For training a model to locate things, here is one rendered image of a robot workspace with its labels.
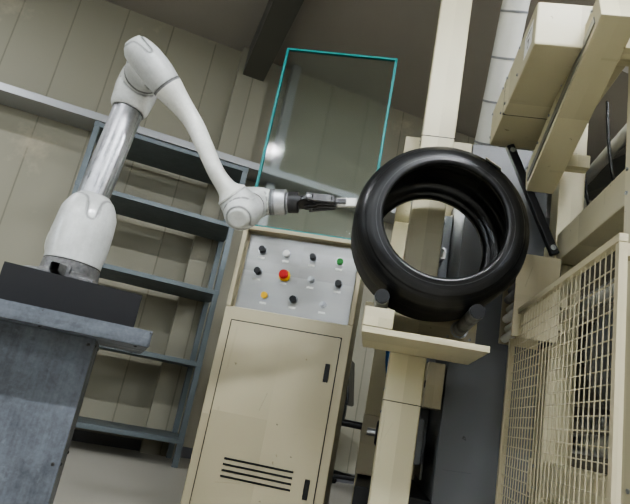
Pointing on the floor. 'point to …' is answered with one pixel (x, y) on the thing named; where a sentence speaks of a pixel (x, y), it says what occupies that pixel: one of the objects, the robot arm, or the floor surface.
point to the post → (389, 420)
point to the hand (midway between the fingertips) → (346, 202)
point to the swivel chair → (348, 422)
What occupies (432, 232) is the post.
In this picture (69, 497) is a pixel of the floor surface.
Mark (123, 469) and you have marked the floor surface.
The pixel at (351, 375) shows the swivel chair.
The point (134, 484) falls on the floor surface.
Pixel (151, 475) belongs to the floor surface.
